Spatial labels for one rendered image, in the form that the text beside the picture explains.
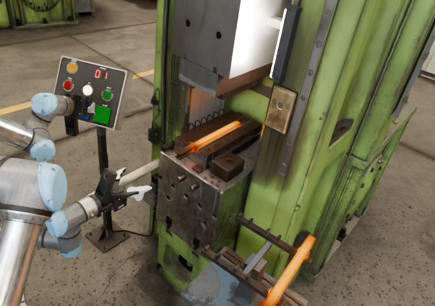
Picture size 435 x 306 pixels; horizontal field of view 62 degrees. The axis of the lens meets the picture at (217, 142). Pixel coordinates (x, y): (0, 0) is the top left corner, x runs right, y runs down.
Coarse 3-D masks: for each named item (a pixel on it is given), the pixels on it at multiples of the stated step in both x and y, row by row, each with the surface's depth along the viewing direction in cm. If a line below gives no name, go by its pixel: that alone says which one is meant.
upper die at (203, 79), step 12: (180, 60) 143; (180, 72) 146; (192, 72) 141; (204, 72) 137; (252, 72) 151; (264, 72) 159; (192, 84) 143; (204, 84) 139; (216, 84) 135; (228, 84) 141; (240, 84) 148; (216, 96) 138
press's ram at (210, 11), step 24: (192, 0) 128; (216, 0) 121; (240, 0) 115; (264, 0) 125; (288, 0) 137; (192, 24) 132; (216, 24) 125; (240, 24) 120; (264, 24) 132; (192, 48) 136; (216, 48) 129; (240, 48) 127; (264, 48) 140; (216, 72) 133; (240, 72) 134
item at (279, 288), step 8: (312, 240) 129; (304, 248) 125; (296, 256) 122; (304, 256) 122; (296, 264) 119; (288, 272) 116; (280, 280) 113; (288, 280) 114; (280, 288) 111; (272, 296) 108; (280, 296) 110; (264, 304) 104; (272, 304) 106
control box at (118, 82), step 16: (64, 64) 169; (80, 64) 168; (96, 64) 167; (64, 80) 169; (80, 80) 168; (96, 80) 167; (112, 80) 166; (128, 80) 168; (96, 96) 167; (112, 96) 166; (128, 96) 172; (112, 112) 166; (112, 128) 166
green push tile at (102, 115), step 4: (96, 108) 166; (100, 108) 166; (104, 108) 166; (108, 108) 166; (96, 112) 166; (100, 112) 166; (104, 112) 166; (108, 112) 166; (96, 116) 167; (100, 116) 166; (104, 116) 166; (108, 116) 166; (96, 120) 167; (100, 120) 166; (104, 120) 166; (108, 120) 166; (108, 124) 166
